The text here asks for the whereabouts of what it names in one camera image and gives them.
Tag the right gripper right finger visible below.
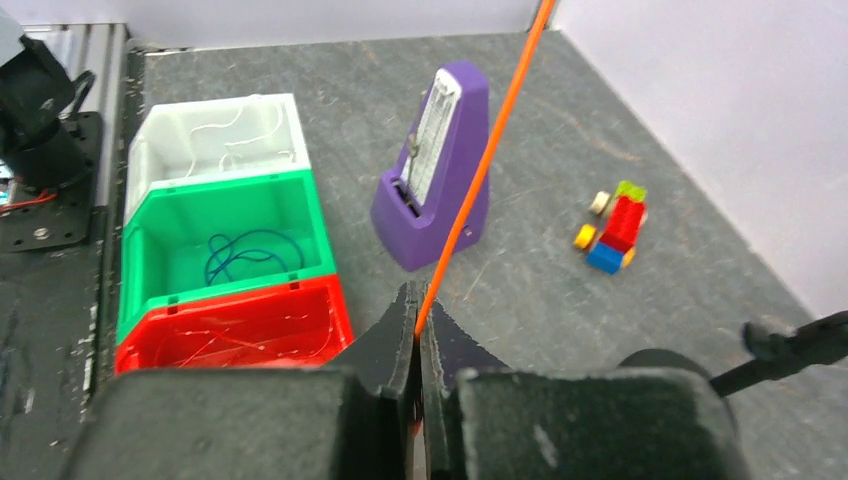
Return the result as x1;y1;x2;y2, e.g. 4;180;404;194
420;302;507;479

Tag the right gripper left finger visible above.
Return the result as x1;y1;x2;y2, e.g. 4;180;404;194
329;281;419;479

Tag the white wire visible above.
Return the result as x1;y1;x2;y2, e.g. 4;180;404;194
184;95;296;179

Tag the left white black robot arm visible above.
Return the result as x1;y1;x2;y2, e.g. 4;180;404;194
1;11;96;190

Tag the red bin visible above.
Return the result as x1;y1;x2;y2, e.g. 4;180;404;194
114;274;354;375

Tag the purple metronome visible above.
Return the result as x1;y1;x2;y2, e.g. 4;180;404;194
371;60;490;272

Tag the green bin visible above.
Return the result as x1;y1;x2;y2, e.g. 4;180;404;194
115;169;337;344

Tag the colourful toy brick car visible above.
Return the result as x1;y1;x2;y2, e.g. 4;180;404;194
573;180;648;275

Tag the white bin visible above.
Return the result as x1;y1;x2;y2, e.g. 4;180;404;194
123;93;311;223

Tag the black microphone stand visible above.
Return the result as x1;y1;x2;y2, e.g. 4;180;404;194
619;311;847;397

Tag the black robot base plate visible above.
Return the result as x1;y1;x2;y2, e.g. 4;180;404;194
1;111;103;253

